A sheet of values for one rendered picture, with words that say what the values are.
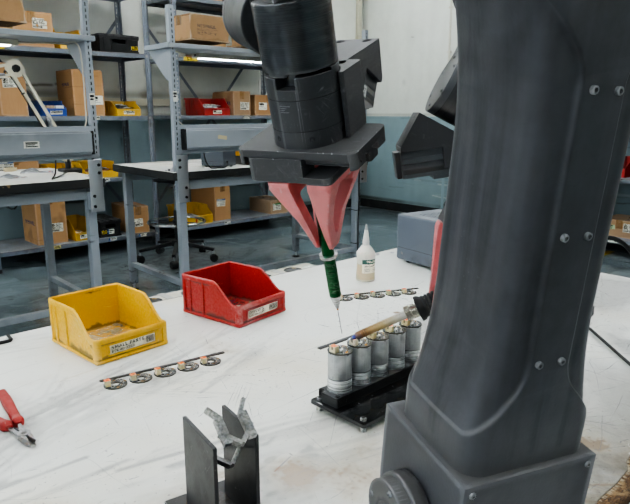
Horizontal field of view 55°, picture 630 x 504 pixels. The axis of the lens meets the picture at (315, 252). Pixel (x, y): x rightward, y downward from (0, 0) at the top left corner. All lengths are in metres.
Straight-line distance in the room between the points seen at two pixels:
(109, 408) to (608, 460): 0.47
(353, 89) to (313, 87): 0.04
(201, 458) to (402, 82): 6.26
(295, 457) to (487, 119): 0.39
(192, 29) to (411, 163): 2.71
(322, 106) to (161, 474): 0.32
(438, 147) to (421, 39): 5.95
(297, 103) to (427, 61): 5.98
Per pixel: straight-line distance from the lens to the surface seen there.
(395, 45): 6.70
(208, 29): 3.26
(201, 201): 5.41
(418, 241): 1.17
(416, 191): 6.49
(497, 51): 0.22
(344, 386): 0.61
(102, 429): 0.63
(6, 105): 4.53
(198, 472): 0.46
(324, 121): 0.46
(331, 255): 0.53
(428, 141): 0.54
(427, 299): 0.58
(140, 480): 0.54
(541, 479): 0.28
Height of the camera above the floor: 1.04
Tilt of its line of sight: 13 degrees down
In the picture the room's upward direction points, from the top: straight up
